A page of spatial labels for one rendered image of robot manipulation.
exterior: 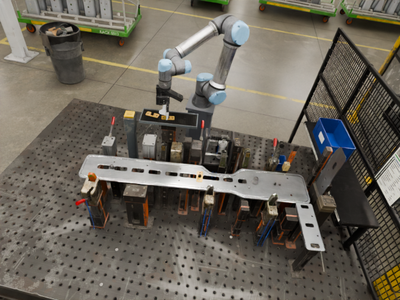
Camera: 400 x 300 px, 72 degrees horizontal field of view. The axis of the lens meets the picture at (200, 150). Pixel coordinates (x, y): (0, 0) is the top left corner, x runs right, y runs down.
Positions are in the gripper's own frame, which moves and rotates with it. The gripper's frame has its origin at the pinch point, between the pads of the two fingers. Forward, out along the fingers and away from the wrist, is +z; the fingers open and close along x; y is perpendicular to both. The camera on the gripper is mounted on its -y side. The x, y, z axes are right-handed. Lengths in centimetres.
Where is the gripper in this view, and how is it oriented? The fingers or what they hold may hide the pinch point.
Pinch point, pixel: (167, 112)
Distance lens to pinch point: 180.1
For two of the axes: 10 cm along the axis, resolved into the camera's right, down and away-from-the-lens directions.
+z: -1.0, 7.1, 7.0
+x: 0.7, 7.0, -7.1
